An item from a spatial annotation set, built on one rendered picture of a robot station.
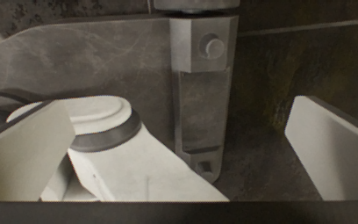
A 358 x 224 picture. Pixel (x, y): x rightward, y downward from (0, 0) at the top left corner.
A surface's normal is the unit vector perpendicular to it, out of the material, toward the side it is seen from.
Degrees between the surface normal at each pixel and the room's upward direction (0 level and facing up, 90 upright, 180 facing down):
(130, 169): 90
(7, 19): 0
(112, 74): 0
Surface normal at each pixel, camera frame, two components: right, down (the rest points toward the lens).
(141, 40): 0.18, 0.50
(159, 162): -0.03, -0.86
